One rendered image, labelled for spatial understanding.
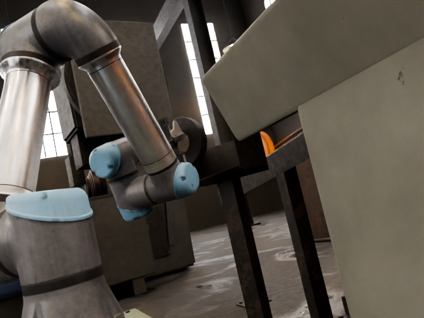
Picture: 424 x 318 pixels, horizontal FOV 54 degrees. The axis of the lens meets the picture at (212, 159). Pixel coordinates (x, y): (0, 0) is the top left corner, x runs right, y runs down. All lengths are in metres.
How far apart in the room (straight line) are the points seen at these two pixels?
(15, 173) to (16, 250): 0.18
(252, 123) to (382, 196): 0.10
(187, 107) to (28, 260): 11.45
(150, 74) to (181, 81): 8.42
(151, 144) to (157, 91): 2.92
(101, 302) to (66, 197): 0.16
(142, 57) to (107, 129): 0.77
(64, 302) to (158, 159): 0.39
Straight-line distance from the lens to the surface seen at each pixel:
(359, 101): 0.18
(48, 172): 10.94
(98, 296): 0.64
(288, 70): 0.21
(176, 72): 12.29
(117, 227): 3.20
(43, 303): 0.63
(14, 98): 0.85
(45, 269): 0.63
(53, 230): 0.62
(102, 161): 0.97
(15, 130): 0.82
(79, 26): 0.85
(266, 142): 1.70
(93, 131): 3.48
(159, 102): 3.76
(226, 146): 1.53
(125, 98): 0.86
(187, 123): 1.22
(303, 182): 4.00
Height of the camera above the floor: 0.50
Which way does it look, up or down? 7 degrees up
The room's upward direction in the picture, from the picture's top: 13 degrees counter-clockwise
